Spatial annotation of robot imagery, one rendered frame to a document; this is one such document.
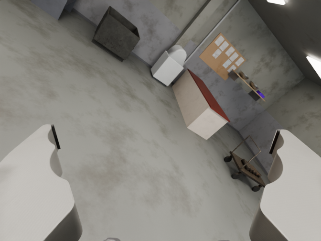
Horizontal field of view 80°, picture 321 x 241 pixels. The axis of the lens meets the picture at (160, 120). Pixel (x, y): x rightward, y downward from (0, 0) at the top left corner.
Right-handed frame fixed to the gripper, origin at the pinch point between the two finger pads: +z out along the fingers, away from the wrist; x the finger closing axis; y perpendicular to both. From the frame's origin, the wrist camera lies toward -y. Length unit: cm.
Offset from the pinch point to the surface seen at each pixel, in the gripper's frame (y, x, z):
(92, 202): 161, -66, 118
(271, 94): 286, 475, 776
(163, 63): 128, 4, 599
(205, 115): 220, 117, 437
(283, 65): 160, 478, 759
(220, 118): 233, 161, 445
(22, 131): 101, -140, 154
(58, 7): -15, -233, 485
